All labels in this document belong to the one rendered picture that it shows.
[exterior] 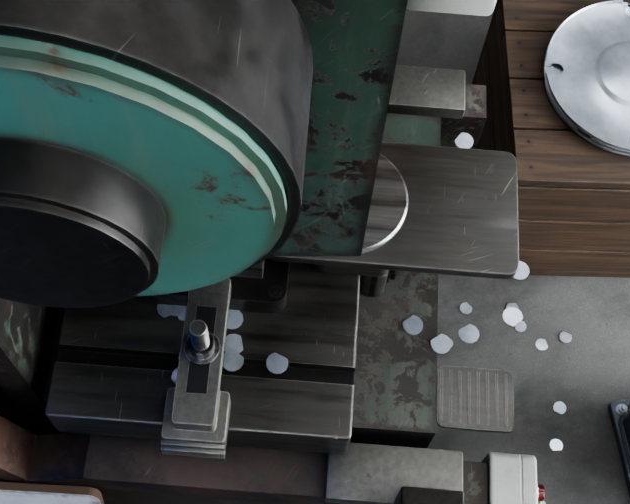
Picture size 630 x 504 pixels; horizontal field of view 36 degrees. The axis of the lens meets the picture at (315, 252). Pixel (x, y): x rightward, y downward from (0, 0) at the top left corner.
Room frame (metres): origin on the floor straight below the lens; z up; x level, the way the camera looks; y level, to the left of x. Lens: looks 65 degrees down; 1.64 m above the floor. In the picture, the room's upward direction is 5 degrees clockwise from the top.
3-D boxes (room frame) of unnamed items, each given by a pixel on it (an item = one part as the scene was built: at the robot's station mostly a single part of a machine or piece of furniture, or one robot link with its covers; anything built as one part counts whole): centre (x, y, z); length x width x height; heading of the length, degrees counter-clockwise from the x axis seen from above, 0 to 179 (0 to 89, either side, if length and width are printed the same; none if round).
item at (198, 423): (0.30, 0.10, 0.76); 0.17 x 0.06 x 0.10; 0
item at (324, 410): (0.47, 0.10, 0.68); 0.45 x 0.30 x 0.06; 0
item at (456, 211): (0.47, -0.07, 0.72); 0.25 x 0.14 x 0.14; 90
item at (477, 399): (0.47, -0.03, 0.14); 0.59 x 0.10 x 0.05; 90
